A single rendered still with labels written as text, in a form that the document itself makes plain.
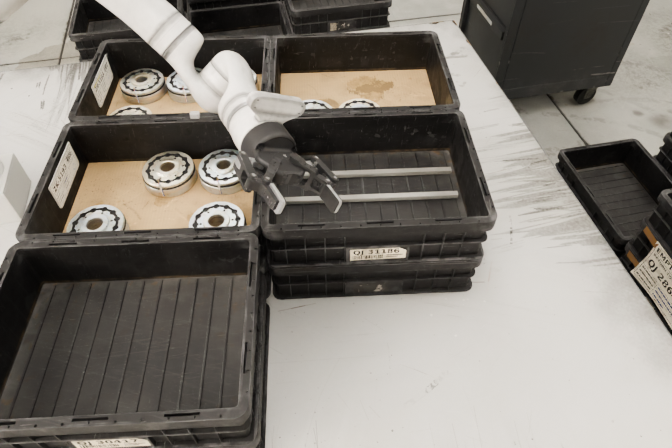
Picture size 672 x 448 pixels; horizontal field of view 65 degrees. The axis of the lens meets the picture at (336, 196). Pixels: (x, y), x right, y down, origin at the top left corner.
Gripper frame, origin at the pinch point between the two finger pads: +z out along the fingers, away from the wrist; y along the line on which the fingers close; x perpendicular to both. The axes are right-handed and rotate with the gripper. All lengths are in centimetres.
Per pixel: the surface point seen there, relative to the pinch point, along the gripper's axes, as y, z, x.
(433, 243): -30.7, 1.3, -7.9
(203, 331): 2.9, -5.0, -31.5
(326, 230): -13.2, -6.6, -11.3
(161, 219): 1.9, -31.3, -30.8
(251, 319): 2.2, 2.6, -19.4
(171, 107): -9, -63, -25
